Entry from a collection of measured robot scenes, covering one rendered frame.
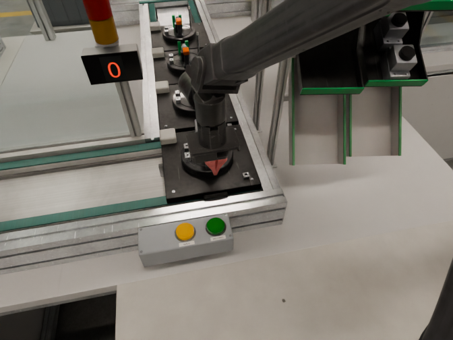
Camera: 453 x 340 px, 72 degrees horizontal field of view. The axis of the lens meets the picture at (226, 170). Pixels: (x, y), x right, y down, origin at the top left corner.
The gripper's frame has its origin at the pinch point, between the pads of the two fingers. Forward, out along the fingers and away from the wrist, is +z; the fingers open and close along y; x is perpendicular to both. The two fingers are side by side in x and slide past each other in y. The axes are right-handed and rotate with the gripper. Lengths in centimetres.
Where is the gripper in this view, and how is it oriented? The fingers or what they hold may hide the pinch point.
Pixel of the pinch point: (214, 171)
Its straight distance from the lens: 70.4
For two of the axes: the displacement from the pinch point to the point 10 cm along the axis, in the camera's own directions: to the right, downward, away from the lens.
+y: -9.8, 1.7, -1.3
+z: 0.2, 6.9, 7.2
